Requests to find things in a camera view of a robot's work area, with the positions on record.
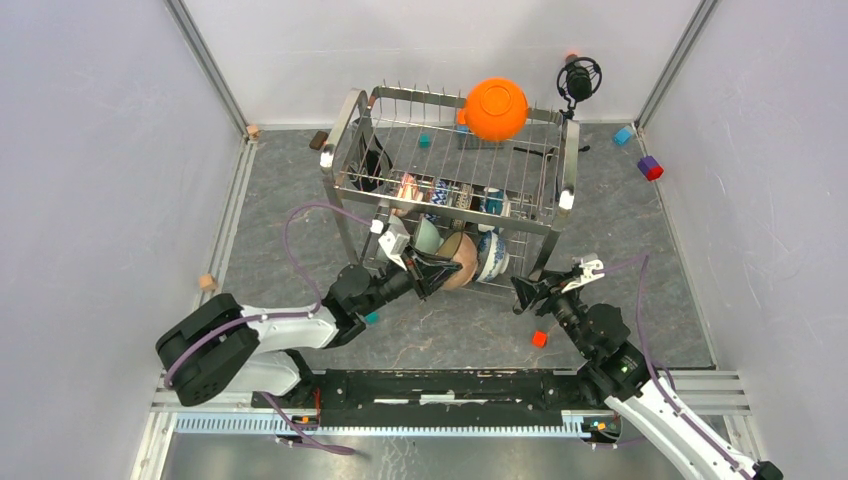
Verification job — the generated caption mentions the celadon green bowl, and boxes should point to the celadon green bowl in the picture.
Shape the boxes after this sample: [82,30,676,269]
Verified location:
[412,218,444,254]

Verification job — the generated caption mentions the dark patterned bowl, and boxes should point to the dark patterned bowl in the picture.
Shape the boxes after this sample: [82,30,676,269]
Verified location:
[450,183,473,231]

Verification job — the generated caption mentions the tan wooden cube left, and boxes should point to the tan wooden cube left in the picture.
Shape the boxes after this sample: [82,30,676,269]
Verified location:
[198,273,218,292]

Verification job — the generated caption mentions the pink patterned bowl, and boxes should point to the pink patterned bowl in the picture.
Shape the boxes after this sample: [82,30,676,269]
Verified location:
[390,174,424,218]

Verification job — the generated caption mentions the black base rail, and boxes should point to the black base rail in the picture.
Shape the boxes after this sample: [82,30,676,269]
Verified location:
[275,369,604,427]

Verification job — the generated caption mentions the purple and red block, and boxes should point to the purple and red block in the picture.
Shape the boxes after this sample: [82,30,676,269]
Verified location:
[637,155,664,182]

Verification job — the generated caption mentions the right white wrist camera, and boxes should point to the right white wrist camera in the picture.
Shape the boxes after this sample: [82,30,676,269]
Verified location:
[561,253,604,293]

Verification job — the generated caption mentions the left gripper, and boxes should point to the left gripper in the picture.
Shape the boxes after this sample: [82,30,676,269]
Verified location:
[357,242,462,317]

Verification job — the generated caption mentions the light blue block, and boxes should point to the light blue block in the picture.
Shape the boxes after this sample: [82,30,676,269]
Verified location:
[612,125,636,146]

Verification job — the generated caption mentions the teal white cup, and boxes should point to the teal white cup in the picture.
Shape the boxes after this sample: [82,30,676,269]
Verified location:
[477,187,511,234]

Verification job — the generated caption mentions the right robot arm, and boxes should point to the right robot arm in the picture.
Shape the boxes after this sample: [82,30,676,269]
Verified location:
[510,271,784,479]

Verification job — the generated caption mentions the orange plastic bowl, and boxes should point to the orange plastic bowl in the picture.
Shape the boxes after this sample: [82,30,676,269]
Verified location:
[457,77,529,142]

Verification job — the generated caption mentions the blue zigzag patterned bowl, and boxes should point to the blue zigzag patterned bowl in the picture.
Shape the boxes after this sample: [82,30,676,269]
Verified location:
[424,179,451,224]

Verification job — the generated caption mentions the steel two-tier dish rack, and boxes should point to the steel two-tier dish rack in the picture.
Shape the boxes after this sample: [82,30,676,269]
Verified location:
[319,85,580,288]

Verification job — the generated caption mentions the blue white floral bowl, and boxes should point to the blue white floral bowl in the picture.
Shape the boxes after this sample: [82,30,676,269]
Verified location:
[474,231,510,283]

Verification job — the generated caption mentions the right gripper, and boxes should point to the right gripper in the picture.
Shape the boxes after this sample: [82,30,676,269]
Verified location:
[508,268,593,358]

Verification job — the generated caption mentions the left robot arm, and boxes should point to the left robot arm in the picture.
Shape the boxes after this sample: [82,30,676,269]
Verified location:
[155,247,463,408]

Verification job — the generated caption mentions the black bowl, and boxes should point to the black bowl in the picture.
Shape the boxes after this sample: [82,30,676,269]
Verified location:
[347,118,394,192]

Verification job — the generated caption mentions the dark brown block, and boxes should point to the dark brown block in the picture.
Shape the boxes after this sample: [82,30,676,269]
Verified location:
[309,131,329,151]

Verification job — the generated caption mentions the orange cube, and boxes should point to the orange cube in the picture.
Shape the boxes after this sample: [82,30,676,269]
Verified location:
[531,331,548,348]

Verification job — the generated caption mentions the black microphone on tripod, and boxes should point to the black microphone on tripod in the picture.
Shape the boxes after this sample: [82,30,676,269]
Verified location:
[513,55,604,157]

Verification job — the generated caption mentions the brown glazed bowl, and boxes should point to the brown glazed bowl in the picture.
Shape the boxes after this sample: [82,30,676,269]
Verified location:
[436,231,478,291]

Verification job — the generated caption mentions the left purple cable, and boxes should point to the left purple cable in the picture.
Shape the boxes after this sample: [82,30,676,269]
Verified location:
[162,202,386,389]

